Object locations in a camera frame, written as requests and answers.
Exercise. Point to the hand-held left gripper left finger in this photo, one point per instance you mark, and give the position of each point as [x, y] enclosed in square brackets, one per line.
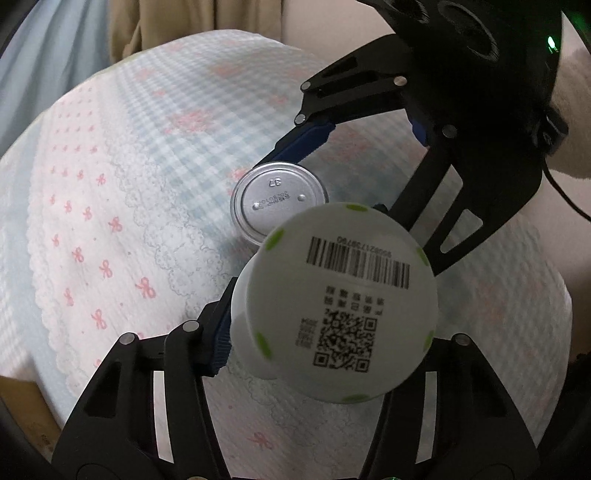
[221, 341]

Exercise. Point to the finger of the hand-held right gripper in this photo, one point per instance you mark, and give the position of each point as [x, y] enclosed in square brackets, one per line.
[318, 134]
[466, 198]

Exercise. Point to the light blue hanging cloth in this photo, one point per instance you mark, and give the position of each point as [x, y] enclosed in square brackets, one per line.
[46, 55]

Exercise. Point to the white jar with green print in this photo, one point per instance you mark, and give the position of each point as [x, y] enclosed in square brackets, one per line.
[341, 300]

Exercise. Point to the beige curtain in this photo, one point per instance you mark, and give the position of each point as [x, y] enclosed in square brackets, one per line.
[194, 23]

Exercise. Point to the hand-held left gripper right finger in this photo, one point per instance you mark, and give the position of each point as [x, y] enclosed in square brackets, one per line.
[459, 397]

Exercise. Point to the small clear round jar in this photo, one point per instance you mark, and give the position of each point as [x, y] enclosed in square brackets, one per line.
[277, 196]

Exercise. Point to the checked bedspread with pink bows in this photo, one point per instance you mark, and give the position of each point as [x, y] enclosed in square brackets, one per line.
[138, 184]

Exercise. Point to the pink-wrapped cardboard box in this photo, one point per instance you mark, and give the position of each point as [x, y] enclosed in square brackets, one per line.
[23, 415]

